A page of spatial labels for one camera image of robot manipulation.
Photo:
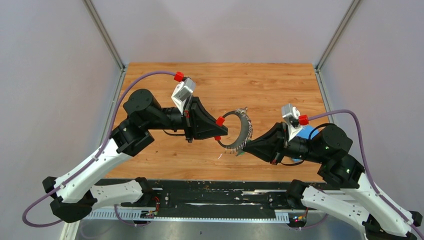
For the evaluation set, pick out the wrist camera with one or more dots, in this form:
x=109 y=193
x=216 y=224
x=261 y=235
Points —
x=182 y=92
x=294 y=120

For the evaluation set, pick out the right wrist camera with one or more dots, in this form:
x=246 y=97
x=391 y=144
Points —
x=294 y=120

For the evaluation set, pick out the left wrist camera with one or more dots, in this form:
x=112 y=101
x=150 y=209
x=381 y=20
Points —
x=182 y=92

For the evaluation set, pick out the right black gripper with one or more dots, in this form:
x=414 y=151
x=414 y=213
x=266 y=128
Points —
x=270 y=145

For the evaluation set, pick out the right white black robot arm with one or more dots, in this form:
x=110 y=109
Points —
x=372 y=213

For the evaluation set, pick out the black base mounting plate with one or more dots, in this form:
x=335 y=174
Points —
x=219 y=199

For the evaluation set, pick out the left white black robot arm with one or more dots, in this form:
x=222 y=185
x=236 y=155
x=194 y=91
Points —
x=78 y=193

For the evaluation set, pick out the blue patterned pouch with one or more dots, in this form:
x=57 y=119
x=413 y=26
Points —
x=306 y=131

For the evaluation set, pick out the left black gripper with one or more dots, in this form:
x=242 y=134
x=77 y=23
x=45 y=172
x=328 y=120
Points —
x=199 y=123

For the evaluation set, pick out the aluminium frame rail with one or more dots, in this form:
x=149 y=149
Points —
x=106 y=193

